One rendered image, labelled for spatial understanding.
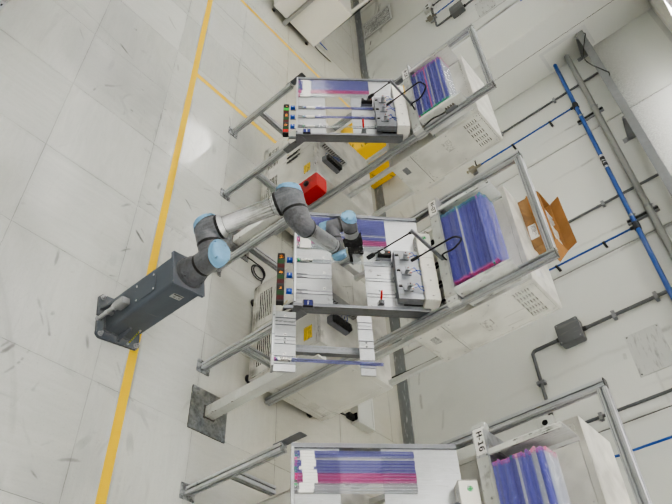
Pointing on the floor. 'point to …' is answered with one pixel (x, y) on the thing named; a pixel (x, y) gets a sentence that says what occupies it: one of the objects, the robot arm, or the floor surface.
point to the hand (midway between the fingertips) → (351, 261)
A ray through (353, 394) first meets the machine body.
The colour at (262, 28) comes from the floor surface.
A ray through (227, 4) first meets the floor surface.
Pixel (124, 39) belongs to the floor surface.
